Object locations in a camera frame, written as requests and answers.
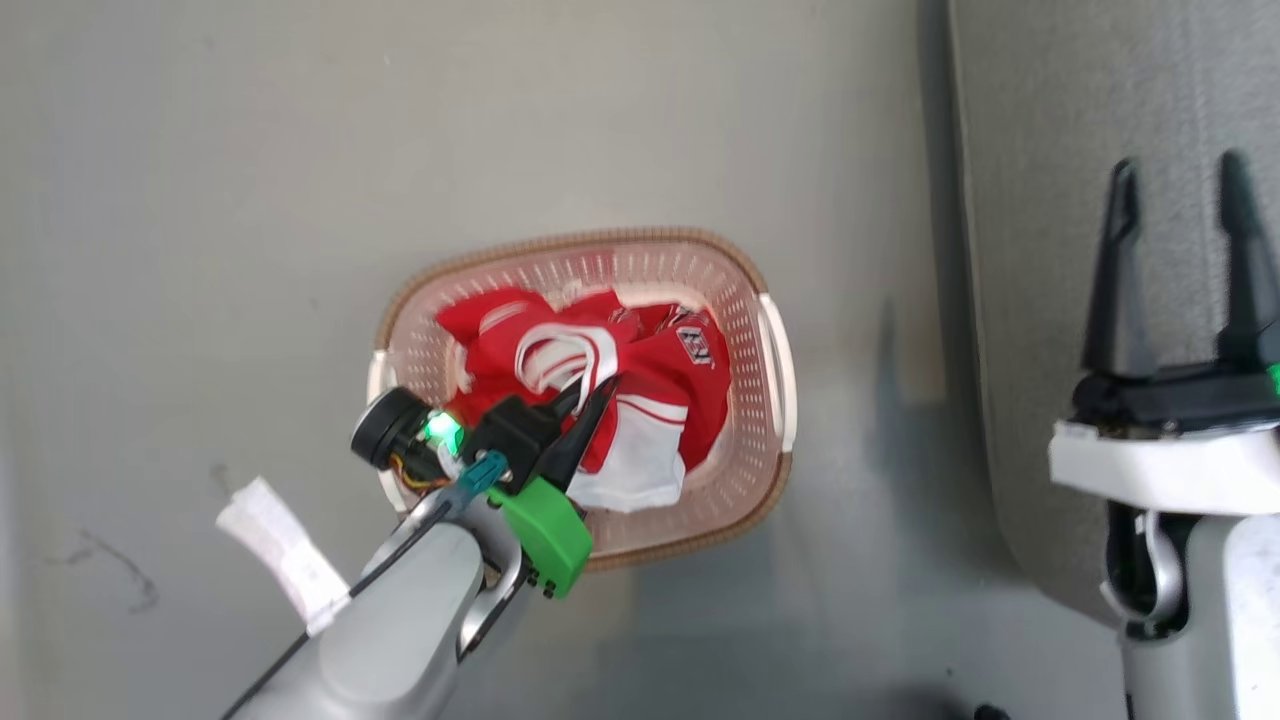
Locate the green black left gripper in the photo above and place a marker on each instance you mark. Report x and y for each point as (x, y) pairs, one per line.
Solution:
(545, 530)

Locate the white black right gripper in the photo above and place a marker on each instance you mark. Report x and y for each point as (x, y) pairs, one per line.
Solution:
(1170, 460)

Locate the red and white clothing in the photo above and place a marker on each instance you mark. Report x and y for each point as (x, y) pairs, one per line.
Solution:
(660, 370)

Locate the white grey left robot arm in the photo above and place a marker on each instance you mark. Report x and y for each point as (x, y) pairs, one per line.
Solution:
(400, 620)

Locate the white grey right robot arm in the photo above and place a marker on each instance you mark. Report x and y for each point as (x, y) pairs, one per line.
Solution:
(1220, 620)

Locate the beige plastic laundry basket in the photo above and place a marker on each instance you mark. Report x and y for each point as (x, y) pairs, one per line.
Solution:
(700, 270)

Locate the grey fabric sofa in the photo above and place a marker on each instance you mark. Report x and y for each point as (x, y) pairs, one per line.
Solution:
(1050, 150)

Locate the white paper tag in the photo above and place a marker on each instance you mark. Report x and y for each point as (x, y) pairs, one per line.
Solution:
(280, 550)

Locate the black round wrist camera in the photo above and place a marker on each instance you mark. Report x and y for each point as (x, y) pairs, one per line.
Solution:
(385, 430)

